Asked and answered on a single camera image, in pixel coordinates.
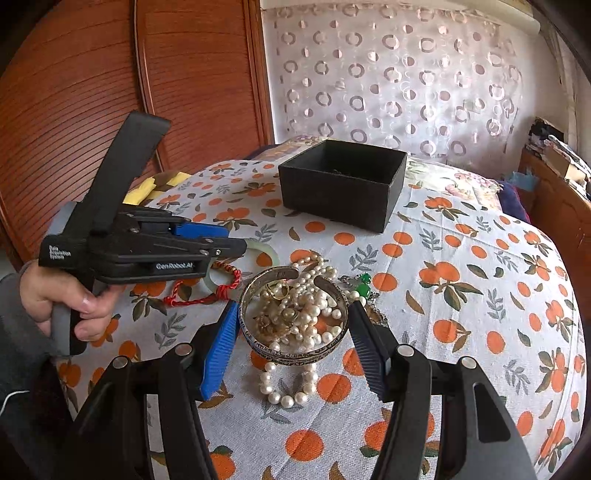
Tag red braided cord bracelet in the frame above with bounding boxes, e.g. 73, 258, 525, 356
163, 261, 243, 309

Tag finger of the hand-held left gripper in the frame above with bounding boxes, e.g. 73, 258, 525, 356
139, 216, 232, 241
139, 233, 247, 265

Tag gold chain jewelry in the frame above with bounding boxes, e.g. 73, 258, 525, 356
257, 281, 293, 337

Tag green stone pendant necklace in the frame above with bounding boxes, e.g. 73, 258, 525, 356
339, 272, 389, 329

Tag circle pattern sheer curtain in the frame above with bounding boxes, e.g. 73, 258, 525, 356
259, 0, 541, 163

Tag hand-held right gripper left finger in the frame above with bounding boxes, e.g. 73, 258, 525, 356
55, 301, 241, 480

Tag orange fruit print cloth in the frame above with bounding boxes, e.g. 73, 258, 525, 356
55, 159, 587, 480

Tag wooden side cabinet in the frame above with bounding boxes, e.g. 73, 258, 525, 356
517, 148, 591, 271

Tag person's left hand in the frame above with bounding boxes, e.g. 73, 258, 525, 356
18, 260, 122, 342

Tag wooden slatted wardrobe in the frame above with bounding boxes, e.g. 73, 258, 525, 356
0, 0, 278, 273

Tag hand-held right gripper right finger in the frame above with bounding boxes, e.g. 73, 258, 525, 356
347, 302, 539, 480

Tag silver cuff bangle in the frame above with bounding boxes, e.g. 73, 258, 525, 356
238, 266, 349, 367

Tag dark blue blanket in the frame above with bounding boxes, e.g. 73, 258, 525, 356
498, 180, 533, 223

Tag black jewelry box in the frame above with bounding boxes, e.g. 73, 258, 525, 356
278, 138, 408, 234

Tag pile of books and boxes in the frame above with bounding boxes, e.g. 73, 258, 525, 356
525, 115, 591, 199

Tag teal plastic bag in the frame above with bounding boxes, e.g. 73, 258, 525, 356
509, 170, 539, 191

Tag beaded bracelets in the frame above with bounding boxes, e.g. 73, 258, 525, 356
205, 237, 281, 301

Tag person's left forearm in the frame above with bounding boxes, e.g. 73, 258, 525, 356
0, 272, 77, 480

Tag white pearl necklace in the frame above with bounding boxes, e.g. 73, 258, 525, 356
252, 251, 347, 409

